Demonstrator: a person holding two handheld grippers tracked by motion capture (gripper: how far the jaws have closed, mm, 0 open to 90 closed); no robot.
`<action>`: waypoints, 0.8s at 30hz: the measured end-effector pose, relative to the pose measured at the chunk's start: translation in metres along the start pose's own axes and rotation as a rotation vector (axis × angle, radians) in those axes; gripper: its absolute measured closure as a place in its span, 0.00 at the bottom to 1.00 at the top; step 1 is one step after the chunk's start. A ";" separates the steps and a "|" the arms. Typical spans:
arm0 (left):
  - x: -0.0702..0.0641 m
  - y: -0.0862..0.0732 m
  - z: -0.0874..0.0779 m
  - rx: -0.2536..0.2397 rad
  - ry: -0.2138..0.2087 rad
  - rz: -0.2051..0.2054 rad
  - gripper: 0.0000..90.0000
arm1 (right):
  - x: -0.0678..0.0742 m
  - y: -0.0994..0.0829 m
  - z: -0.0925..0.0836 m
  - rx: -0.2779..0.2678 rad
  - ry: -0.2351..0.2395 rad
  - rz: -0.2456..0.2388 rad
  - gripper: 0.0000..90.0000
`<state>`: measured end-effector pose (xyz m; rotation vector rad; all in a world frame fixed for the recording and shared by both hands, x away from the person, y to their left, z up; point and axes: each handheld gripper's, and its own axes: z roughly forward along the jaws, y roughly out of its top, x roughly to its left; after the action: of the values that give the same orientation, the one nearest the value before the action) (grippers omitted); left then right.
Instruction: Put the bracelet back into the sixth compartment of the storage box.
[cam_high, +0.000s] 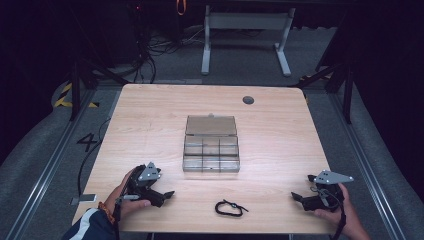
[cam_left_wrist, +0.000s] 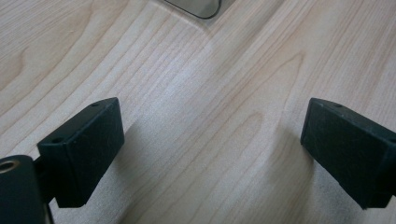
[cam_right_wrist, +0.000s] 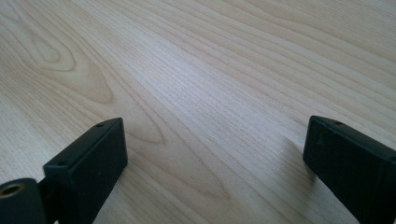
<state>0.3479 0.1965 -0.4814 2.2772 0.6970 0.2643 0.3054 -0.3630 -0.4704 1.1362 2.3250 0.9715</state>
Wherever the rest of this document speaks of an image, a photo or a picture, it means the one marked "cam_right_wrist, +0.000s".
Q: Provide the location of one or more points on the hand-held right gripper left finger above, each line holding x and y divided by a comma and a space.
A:
90, 174

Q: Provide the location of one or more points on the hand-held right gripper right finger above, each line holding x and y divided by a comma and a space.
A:
351, 161

